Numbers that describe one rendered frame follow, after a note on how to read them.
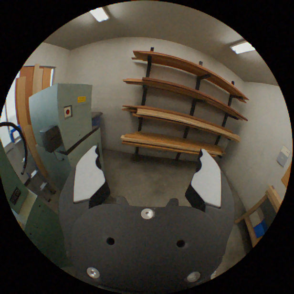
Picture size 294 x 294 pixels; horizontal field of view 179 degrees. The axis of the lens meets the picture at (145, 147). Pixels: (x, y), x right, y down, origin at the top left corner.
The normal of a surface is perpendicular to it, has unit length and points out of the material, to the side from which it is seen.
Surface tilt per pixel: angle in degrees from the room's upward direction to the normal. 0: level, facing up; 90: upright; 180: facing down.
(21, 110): 87
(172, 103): 90
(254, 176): 90
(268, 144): 90
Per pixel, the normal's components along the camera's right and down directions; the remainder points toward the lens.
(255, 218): -0.99, -0.16
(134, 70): -0.04, 0.50
